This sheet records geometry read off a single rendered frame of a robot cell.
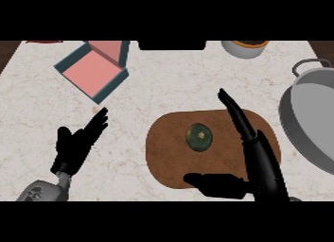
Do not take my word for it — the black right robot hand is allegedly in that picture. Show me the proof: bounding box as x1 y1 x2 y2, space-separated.
182 88 293 202

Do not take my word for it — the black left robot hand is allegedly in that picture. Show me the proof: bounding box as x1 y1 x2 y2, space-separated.
49 107 111 177

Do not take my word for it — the brown wooden cutting board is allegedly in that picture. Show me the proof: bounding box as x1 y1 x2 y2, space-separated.
144 108 283 190

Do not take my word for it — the dark green squash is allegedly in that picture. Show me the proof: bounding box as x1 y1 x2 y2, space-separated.
187 122 215 153

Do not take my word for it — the grey metal pot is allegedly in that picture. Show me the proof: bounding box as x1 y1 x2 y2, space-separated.
278 58 334 180

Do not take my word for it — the pink and teal open box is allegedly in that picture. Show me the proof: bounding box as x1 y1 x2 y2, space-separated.
54 40 132 105

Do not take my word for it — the white cup with orange rim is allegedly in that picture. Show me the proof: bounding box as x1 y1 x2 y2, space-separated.
219 40 271 60

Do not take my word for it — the black appliance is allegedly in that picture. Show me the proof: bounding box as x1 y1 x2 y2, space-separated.
138 40 209 51

